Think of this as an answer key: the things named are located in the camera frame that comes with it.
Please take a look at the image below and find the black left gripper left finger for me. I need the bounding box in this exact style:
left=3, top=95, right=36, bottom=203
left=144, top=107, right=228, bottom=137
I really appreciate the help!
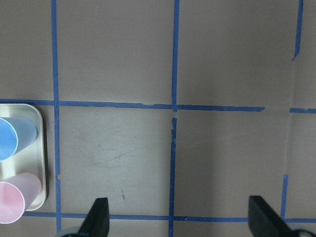
left=76, top=197, right=110, bottom=237

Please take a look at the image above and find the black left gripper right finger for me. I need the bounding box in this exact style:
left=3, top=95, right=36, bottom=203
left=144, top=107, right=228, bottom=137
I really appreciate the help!
left=248, top=196, right=296, bottom=237

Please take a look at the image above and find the pink plastic cup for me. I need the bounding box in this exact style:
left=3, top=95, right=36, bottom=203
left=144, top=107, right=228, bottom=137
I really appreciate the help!
left=0, top=172, right=42, bottom=224

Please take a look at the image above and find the blue plastic cup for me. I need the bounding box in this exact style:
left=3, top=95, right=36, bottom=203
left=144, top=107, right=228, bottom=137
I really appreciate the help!
left=0, top=117, right=37, bottom=161

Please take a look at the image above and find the cream plastic tray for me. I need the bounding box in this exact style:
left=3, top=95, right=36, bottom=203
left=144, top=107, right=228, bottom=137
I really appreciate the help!
left=0, top=104, right=47, bottom=211

